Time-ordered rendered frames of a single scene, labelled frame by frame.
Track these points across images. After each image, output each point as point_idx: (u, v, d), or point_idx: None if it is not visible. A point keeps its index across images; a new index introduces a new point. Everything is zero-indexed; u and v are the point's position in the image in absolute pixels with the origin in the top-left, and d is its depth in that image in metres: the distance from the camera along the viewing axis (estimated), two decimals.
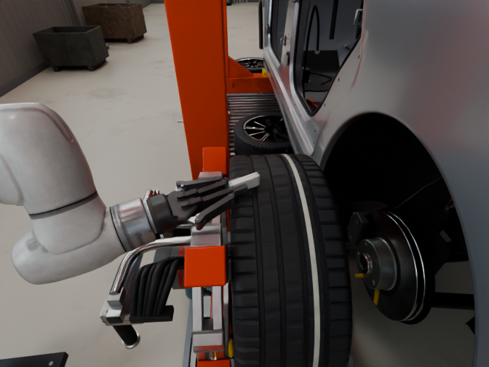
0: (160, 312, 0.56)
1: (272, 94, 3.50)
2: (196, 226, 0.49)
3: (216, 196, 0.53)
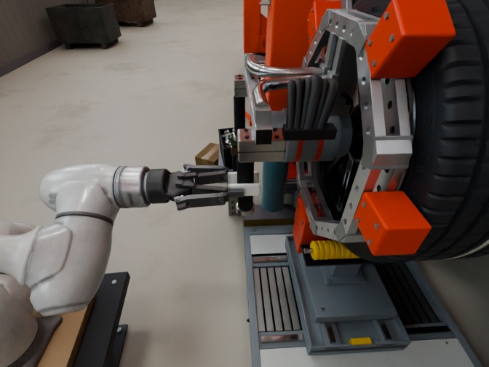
0: (324, 123, 0.45)
1: None
2: (176, 205, 0.52)
3: (209, 188, 0.54)
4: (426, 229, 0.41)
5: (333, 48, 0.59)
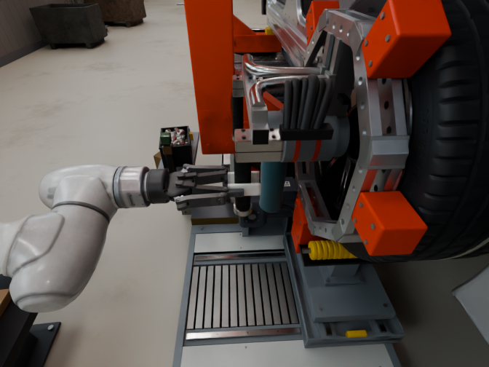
0: (320, 123, 0.45)
1: (275, 61, 3.40)
2: (176, 205, 0.52)
3: (209, 188, 0.54)
4: (423, 229, 0.41)
5: (330, 48, 0.59)
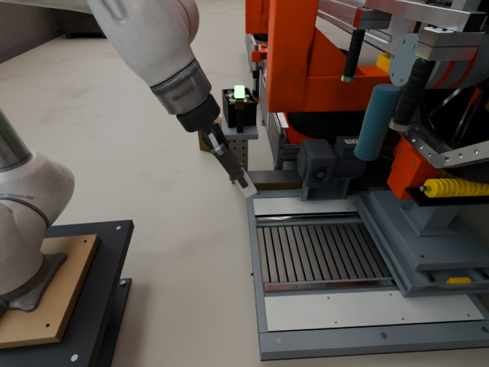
0: None
1: None
2: (216, 148, 0.45)
3: (234, 159, 0.52)
4: None
5: None
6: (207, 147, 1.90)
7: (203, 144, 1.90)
